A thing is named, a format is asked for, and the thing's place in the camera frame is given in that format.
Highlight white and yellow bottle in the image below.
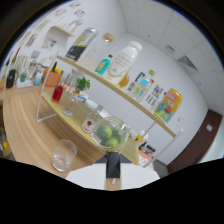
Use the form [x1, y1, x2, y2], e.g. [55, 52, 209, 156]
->
[134, 129, 149, 143]

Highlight black kettle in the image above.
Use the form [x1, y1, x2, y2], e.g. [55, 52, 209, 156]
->
[5, 69, 17, 89]

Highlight clear bottle with orange cap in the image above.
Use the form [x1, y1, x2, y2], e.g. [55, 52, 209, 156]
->
[62, 88, 82, 117]

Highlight orange pot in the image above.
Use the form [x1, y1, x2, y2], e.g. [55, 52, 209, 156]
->
[44, 61, 63, 88]

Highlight wooden wall shelf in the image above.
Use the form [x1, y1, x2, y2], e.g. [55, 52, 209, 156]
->
[44, 24, 76, 51]

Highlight clear jar with cork lid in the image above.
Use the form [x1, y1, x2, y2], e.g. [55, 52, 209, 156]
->
[78, 32, 116, 73]

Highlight white tray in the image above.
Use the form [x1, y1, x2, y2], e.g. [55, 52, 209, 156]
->
[15, 79, 34, 89]

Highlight bowl with blue rim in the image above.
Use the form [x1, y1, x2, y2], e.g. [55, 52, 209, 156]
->
[74, 92, 90, 102]

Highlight ceiling vent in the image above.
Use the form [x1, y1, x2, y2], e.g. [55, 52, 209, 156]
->
[176, 55, 199, 73]

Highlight light blue bottle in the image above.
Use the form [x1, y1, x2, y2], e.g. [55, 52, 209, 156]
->
[33, 71, 44, 86]

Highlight clear drinking glass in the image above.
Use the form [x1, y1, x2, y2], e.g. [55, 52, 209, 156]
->
[51, 138, 78, 173]

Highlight clear bottle with green cap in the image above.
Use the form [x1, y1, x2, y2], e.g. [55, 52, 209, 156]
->
[132, 69, 156, 103]

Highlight clear bottle with red label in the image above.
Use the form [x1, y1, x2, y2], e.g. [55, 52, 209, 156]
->
[80, 104, 104, 134]

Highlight teal bottle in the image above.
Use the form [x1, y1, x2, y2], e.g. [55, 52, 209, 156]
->
[94, 54, 114, 76]

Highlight yellow printed can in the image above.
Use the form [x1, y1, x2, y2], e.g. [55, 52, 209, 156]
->
[153, 88, 184, 124]

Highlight two-tier wooden shelf rack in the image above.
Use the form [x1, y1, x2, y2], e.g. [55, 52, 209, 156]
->
[35, 49, 184, 168]

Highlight small posters on wall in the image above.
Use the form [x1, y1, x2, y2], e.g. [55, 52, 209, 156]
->
[127, 70, 166, 109]

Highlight white papers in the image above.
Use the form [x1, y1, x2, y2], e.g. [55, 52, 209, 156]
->
[138, 149, 158, 168]

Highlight white milk bottle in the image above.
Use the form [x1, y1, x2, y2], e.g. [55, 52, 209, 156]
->
[105, 40, 144, 86]

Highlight green potted plant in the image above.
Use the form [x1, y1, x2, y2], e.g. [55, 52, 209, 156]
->
[74, 76, 91, 93]

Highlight red liquid bottle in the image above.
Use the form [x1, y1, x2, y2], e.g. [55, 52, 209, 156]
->
[51, 81, 65, 104]

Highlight white bowl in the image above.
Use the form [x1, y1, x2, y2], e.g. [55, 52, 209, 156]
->
[83, 98, 99, 111]

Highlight glass jar of limes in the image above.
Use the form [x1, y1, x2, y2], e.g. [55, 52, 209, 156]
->
[89, 116, 131, 155]

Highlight silver soda water can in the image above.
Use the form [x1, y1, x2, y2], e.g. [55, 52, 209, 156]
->
[64, 27, 99, 63]

